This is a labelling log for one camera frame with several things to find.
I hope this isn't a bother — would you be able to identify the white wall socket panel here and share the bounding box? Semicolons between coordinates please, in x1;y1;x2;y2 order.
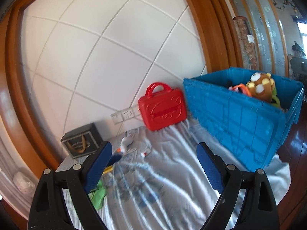
110;105;140;125

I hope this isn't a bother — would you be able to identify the black framed box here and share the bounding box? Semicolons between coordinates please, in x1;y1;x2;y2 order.
60;123;103;159

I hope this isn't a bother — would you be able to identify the rolled patterned carpet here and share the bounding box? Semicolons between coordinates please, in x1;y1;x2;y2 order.
233;16;258;70

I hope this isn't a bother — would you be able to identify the blue fuzzy plush toy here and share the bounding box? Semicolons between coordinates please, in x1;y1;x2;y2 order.
107;154;122;167

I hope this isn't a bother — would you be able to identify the brown bear plush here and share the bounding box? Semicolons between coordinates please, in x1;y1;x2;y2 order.
246;72;276;103

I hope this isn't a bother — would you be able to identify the red bear toy suitcase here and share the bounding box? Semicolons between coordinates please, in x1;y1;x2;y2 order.
138;82;187;131

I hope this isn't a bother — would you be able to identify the blue plastic storage crate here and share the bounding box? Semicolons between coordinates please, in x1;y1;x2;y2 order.
183;67;304;172

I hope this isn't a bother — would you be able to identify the orange plush toy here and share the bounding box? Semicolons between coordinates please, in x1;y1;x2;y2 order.
229;83;252;97

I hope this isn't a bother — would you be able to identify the white red medicine bottle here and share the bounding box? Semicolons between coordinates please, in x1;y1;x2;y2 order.
140;149;151;158

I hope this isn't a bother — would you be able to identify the white flat plastic tool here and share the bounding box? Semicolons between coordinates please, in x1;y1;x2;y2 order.
124;148;137;155

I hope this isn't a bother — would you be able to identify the green yellow plush toy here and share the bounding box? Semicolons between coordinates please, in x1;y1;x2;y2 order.
88;166;113;211

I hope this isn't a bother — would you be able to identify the white duck plush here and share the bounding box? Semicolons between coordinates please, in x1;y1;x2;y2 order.
116;135;133;154

